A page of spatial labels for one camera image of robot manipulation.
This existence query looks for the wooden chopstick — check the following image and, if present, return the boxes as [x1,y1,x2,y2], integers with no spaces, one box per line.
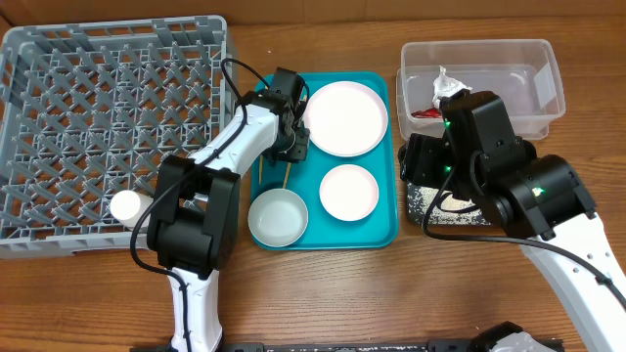
[283,162,292,189]
[258,155,264,185]

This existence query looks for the white rice grains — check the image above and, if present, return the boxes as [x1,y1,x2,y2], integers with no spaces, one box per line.
[406,183,490,226]

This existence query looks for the red snack wrapper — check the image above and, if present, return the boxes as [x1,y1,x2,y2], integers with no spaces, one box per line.
[411,108,442,118]

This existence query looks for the small white bowl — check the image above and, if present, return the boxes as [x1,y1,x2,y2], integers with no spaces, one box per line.
[319,164,380,222]

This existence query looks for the white tissue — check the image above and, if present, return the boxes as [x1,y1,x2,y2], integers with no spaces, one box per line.
[432,66,472,109]

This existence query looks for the white paper cup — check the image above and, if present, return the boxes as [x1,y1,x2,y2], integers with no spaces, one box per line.
[110,190,154,229]

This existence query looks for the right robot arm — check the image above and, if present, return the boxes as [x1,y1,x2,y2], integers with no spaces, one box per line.
[398,89,625,351]

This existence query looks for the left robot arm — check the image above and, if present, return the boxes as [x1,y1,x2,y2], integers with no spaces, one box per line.
[145,87,309,351]

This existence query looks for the black plastic waste tray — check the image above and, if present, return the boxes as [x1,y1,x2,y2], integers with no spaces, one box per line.
[398,137,490,226]

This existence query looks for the clear plastic waste bin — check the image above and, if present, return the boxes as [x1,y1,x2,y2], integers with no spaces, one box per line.
[396,39,566,141]

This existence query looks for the grey plastic dishwasher rack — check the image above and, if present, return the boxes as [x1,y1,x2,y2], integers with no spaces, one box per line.
[1,16,235,259]

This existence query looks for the large white round plate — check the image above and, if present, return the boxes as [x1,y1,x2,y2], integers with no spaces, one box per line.
[303,81,388,157]

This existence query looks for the light grey bowl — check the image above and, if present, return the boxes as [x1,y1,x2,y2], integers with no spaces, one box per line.
[247,189,309,247]

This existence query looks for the teal plastic serving tray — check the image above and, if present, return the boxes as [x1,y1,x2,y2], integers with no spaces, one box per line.
[247,70,399,251]

